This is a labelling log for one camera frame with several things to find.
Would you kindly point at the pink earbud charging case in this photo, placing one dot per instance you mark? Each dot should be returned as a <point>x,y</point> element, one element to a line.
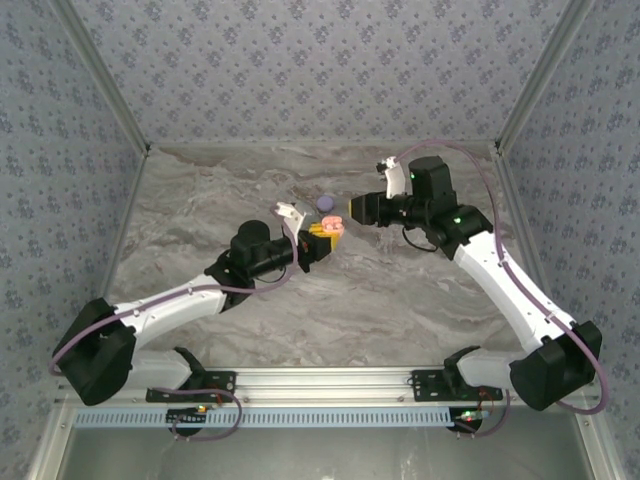
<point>332,222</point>

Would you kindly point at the purple earbud charging case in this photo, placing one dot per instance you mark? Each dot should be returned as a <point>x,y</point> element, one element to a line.
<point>325,202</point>

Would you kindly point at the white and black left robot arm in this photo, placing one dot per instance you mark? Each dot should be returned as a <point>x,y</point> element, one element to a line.
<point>170,310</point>

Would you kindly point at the black controller board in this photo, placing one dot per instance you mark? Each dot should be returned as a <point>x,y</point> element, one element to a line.
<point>185,416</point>
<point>470,420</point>

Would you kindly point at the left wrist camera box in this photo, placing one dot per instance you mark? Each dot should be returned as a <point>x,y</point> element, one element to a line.
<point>295,217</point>

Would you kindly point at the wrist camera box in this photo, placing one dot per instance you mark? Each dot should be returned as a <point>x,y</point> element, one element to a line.
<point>295,217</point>
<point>395,177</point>

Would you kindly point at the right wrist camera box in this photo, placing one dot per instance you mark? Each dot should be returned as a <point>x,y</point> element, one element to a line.
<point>395,177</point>

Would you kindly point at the aluminium side rail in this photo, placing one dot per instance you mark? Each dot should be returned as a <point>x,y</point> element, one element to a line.
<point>515,200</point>

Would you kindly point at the aluminium mounting rail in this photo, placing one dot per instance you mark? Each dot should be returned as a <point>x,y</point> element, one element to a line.
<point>320,385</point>

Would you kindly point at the aluminium frame post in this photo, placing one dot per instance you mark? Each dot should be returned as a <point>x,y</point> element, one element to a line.
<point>104,75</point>
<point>540,75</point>

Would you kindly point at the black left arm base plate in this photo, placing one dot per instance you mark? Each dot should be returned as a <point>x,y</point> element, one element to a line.
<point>160,395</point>

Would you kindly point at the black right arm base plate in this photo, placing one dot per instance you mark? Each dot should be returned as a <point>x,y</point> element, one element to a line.
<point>425,392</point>

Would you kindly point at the aluminium frame leg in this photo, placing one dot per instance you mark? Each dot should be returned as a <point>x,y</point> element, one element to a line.
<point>597,445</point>
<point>50,445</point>

